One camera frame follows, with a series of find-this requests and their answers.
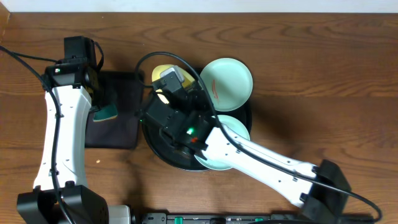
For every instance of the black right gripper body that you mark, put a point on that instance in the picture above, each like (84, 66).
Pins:
(195, 107)

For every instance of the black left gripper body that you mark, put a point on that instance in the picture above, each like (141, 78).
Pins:
(94, 101)

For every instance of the yellow plate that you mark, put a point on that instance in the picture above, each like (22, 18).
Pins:
(187, 80)

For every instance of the green yellow sponge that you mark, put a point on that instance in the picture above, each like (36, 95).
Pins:
(105, 113)

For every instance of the light green plate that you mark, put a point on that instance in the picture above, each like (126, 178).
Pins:
(237, 127)
(229, 83)

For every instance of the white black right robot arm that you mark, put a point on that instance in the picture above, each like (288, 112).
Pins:
(321, 190)

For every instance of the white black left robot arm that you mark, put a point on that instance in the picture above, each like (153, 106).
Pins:
(60, 193)

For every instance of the black rectangular tray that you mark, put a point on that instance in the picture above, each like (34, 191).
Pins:
(122, 131)

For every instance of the black round tray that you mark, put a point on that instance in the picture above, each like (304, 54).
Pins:
(180, 157)

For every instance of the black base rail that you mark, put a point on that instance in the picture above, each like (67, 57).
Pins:
(279, 217)

